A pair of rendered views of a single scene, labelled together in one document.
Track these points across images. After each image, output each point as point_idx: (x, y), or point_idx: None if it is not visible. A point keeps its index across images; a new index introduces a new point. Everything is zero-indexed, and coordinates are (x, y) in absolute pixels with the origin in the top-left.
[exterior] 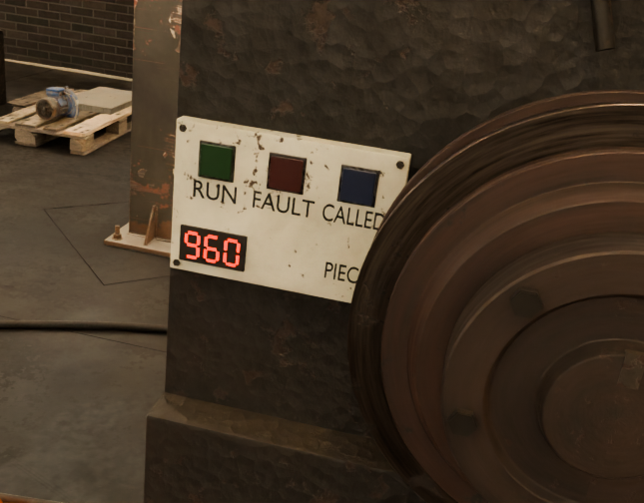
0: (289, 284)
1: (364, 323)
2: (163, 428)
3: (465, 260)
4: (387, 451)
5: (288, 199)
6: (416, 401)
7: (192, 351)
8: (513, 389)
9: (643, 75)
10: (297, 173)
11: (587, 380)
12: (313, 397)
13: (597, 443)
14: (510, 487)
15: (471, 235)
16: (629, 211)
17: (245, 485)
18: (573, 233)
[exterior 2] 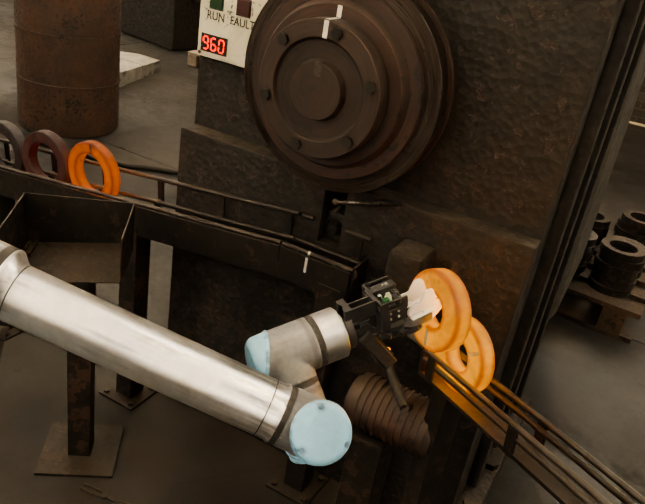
0: (244, 64)
1: (250, 64)
2: (187, 134)
3: (276, 29)
4: (259, 129)
5: (244, 20)
6: None
7: (206, 101)
8: (285, 81)
9: None
10: (247, 7)
11: (303, 73)
12: (255, 128)
13: (308, 102)
14: (283, 126)
15: (282, 20)
16: (330, 7)
17: (219, 166)
18: (312, 17)
